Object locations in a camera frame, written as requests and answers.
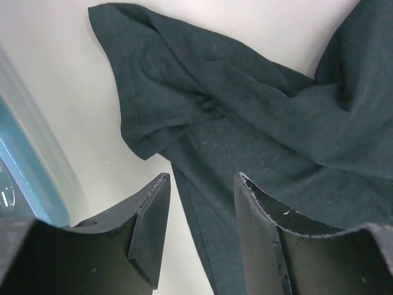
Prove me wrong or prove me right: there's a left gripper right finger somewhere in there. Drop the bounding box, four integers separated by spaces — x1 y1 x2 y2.
234 173 392 295

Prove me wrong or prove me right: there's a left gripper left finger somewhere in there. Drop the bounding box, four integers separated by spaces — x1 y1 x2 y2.
1 173 171 294

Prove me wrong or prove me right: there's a black t shirt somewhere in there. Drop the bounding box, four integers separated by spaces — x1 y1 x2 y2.
88 1 392 294

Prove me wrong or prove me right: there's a blue laundry basket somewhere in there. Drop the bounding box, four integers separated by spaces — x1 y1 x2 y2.
1 50 84 226

